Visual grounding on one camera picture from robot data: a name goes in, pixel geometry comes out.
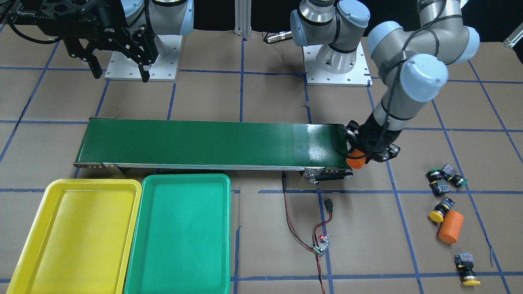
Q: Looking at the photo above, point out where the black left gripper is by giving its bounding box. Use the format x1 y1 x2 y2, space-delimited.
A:
345 115 400 163

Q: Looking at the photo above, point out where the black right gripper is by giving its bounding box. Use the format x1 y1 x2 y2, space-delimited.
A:
34 0 158 82

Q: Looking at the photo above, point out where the orange 4680 battery cylinder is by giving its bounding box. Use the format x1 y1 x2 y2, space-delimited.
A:
346 149 367 169

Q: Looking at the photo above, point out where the plain orange cylinder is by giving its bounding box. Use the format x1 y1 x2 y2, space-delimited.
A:
438 211 465 244

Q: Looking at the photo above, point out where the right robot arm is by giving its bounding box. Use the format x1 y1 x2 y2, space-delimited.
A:
30 0 194 82

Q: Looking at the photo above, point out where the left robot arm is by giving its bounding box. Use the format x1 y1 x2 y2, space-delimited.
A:
290 0 480 169

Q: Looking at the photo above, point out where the green conveyor belt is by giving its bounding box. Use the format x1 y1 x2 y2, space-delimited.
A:
74 118 353 183

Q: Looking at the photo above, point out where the green push button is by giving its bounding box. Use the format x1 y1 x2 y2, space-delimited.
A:
426 169 449 197
441 164 468 188

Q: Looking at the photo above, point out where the small circuit board red LED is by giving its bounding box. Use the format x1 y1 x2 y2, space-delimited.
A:
312 233 329 257

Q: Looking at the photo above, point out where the yellow plastic tray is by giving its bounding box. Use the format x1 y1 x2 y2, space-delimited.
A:
6 179 142 294

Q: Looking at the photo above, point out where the green plastic tray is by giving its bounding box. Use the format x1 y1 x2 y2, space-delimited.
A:
123 174 230 294

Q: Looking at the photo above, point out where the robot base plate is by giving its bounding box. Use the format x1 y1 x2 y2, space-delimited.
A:
302 42 372 87
105 35 183 82

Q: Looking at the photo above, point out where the red black wire with plug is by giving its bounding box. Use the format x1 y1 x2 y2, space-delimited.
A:
281 171 336 294

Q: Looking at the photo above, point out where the aluminium frame post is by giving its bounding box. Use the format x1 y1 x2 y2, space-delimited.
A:
234 0 252 39

